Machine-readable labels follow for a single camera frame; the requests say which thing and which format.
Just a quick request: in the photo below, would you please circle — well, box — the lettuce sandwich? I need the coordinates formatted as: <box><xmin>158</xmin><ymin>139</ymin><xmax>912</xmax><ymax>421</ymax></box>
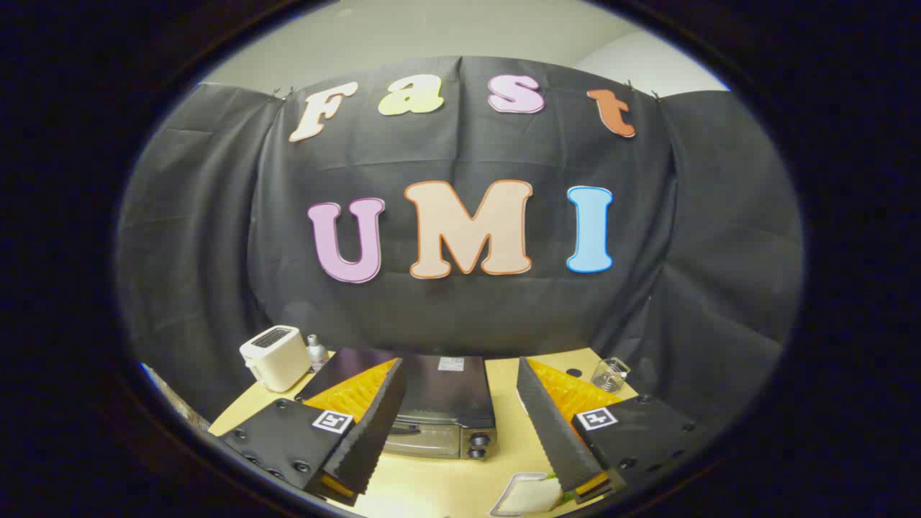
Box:
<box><xmin>504</xmin><ymin>473</ymin><xmax>564</xmax><ymax>514</ymax></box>

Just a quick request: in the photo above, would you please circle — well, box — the white pop-up toaster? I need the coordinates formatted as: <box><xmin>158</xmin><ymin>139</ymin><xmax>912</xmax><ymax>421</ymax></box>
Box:
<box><xmin>239</xmin><ymin>325</ymin><xmax>312</xmax><ymax>393</ymax></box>

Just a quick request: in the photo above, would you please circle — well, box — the black backdrop cloth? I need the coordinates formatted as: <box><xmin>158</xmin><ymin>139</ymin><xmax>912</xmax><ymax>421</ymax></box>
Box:
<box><xmin>115</xmin><ymin>56</ymin><xmax>805</xmax><ymax>425</ymax></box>

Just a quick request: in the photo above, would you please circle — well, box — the black toaster oven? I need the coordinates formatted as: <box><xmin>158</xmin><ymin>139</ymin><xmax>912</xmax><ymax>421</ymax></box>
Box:
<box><xmin>295</xmin><ymin>347</ymin><xmax>497</xmax><ymax>460</ymax></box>

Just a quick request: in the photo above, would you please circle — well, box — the white rectangular dish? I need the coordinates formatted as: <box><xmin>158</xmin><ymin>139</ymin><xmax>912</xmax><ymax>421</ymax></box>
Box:
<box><xmin>489</xmin><ymin>471</ymin><xmax>555</xmax><ymax>517</ymax></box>

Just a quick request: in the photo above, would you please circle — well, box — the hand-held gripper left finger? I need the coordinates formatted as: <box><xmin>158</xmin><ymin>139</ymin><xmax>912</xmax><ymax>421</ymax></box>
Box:
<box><xmin>219</xmin><ymin>358</ymin><xmax>407</xmax><ymax>504</ymax></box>

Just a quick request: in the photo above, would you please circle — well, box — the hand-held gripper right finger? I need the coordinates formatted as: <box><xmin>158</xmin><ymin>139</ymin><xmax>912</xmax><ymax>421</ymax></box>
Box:
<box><xmin>517</xmin><ymin>356</ymin><xmax>709</xmax><ymax>504</ymax></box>

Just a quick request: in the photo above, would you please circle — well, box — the metal wire basket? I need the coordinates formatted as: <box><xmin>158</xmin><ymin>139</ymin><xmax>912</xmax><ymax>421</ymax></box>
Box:
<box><xmin>591</xmin><ymin>357</ymin><xmax>631</xmax><ymax>393</ymax></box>

